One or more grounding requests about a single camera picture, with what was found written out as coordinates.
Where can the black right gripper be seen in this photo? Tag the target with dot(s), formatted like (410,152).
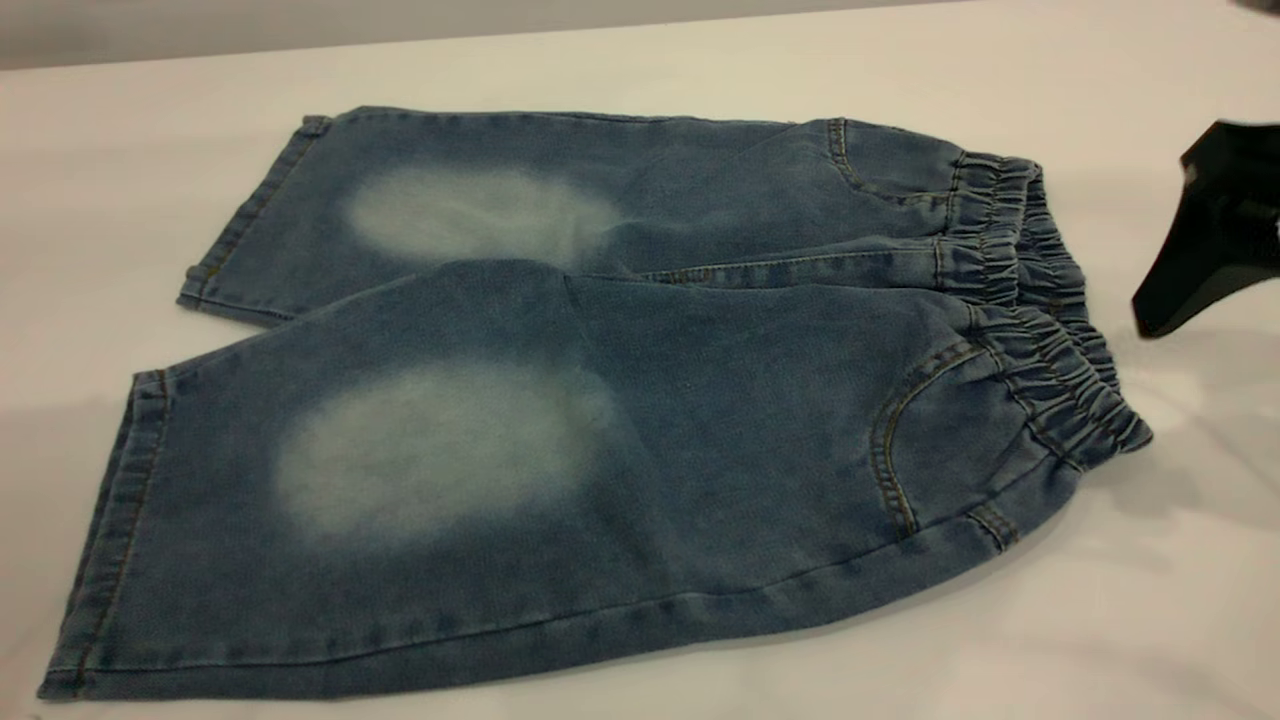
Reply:
(1240,165)

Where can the blue denim shorts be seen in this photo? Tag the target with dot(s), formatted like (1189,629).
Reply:
(700,400)

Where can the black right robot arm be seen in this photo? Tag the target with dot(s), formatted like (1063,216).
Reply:
(1262,5)

